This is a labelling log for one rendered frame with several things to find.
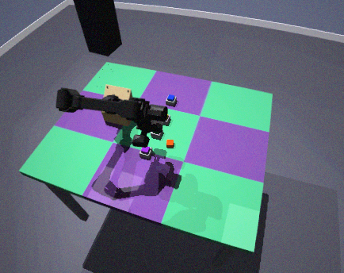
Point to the purple button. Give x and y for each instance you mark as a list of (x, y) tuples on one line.
[(146, 152)]

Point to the blue button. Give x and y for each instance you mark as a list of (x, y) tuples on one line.
[(171, 99)]

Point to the green button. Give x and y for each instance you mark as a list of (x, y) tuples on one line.
[(155, 134)]

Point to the yellow button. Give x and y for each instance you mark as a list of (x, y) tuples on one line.
[(167, 120)]

